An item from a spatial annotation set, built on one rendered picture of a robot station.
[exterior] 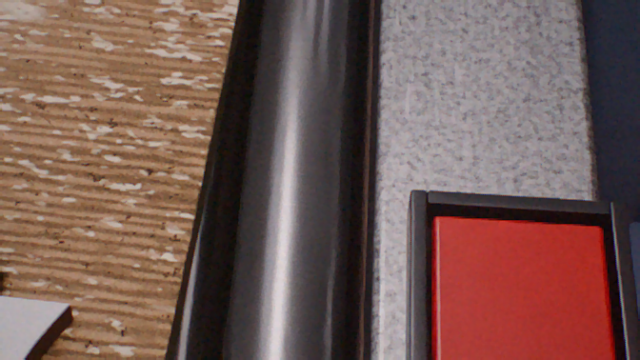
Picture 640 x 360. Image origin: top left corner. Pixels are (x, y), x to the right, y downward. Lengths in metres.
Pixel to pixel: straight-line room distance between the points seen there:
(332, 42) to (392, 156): 0.06
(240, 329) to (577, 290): 0.12
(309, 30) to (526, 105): 0.09
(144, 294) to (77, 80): 0.09
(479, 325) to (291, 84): 0.13
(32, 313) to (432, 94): 0.18
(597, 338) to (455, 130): 0.10
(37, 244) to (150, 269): 0.04
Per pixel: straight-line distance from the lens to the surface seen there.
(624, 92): 1.24
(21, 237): 0.43
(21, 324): 0.40
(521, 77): 0.50
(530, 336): 0.42
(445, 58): 0.50
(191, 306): 0.44
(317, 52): 0.49
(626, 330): 0.42
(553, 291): 0.43
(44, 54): 0.47
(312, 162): 0.46
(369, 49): 0.55
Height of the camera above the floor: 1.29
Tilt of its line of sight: 55 degrees down
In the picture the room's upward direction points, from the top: 4 degrees clockwise
